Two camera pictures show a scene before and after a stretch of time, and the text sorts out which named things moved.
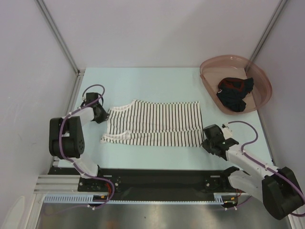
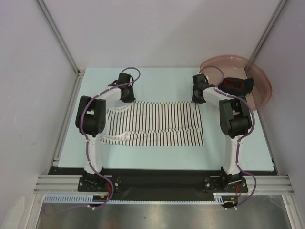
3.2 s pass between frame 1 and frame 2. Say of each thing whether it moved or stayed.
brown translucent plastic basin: stayed
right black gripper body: moved
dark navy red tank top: stayed
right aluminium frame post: stayed
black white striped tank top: stayed
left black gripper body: moved
